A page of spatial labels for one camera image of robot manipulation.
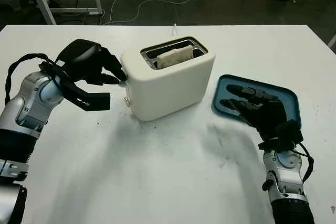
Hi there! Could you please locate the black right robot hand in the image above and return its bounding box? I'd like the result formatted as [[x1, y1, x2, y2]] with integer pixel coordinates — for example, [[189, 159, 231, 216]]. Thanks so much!
[[219, 84, 287, 143]]

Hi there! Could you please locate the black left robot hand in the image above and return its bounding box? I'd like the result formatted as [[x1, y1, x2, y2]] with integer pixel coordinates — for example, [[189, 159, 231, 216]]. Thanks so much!
[[56, 38, 128, 87]]

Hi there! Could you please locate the slice of bread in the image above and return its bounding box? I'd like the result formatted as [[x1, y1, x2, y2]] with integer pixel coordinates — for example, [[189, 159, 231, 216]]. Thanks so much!
[[156, 45, 194, 69]]

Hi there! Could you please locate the blue plastic tray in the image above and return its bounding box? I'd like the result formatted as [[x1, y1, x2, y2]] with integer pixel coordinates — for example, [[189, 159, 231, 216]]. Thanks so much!
[[211, 74, 301, 127]]

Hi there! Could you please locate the cream white toaster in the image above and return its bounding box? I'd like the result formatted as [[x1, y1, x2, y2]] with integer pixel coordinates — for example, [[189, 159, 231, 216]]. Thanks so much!
[[120, 36, 216, 122]]

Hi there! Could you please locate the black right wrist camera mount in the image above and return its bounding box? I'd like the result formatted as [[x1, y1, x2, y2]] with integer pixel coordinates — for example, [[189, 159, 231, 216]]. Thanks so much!
[[258, 119, 305, 154]]

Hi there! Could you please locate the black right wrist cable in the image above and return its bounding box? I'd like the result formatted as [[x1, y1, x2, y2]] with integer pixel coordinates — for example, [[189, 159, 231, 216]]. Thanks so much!
[[286, 141, 315, 185]]

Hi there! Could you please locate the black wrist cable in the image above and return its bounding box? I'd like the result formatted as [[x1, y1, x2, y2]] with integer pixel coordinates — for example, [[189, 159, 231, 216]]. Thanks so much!
[[286, 141, 315, 185], [4, 53, 57, 104]]

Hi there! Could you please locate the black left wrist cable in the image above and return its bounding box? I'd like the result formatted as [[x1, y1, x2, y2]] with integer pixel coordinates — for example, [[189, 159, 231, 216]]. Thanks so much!
[[4, 53, 57, 104]]

